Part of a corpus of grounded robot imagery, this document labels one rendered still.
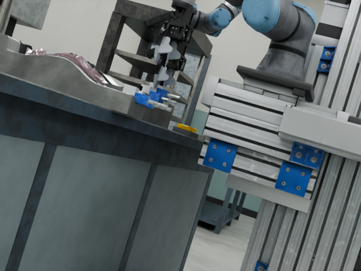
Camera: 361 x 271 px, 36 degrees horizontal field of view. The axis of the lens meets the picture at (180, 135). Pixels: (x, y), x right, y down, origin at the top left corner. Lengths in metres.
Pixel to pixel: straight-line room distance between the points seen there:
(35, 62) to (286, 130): 0.71
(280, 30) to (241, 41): 6.99
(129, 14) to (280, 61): 4.62
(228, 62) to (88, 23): 2.37
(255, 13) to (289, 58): 0.18
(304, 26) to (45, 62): 0.76
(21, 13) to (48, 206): 1.27
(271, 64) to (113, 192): 0.63
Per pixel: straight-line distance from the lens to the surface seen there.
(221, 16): 2.08
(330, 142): 1.51
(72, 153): 1.51
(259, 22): 1.59
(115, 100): 1.51
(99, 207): 1.74
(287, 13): 1.63
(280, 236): 1.83
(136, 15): 6.18
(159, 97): 1.84
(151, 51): 2.21
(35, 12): 2.66
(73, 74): 1.55
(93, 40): 9.18
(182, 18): 1.89
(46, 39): 9.51
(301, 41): 1.71
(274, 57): 1.69
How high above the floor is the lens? 0.78
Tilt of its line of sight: level
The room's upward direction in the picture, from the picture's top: 17 degrees clockwise
